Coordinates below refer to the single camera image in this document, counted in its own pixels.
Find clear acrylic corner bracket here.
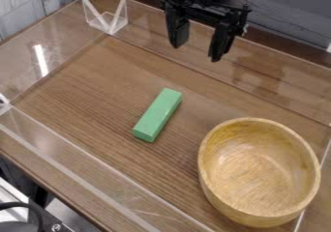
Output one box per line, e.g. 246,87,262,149
81,0,128,36

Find black metal bracket with screw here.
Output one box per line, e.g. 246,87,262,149
28,200,75,232

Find clear acrylic enclosure wall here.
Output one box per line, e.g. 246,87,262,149
0,0,331,232

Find brown wooden bowl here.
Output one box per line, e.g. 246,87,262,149
198,117,320,228

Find black cable lower left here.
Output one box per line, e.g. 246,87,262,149
0,201,45,232

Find green rectangular block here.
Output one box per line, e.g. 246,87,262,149
131,88,182,142

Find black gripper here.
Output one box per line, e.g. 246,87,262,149
162,0,250,62

